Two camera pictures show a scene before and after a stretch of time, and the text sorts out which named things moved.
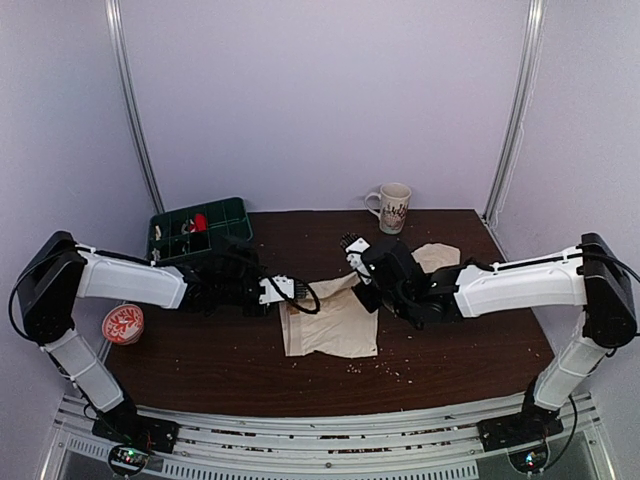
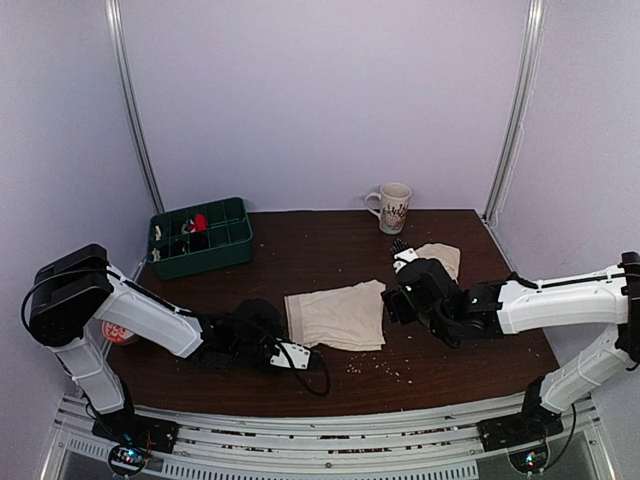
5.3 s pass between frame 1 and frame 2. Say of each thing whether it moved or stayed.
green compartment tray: stayed
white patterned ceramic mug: stayed
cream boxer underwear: moved
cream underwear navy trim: stayed
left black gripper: moved
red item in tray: stayed
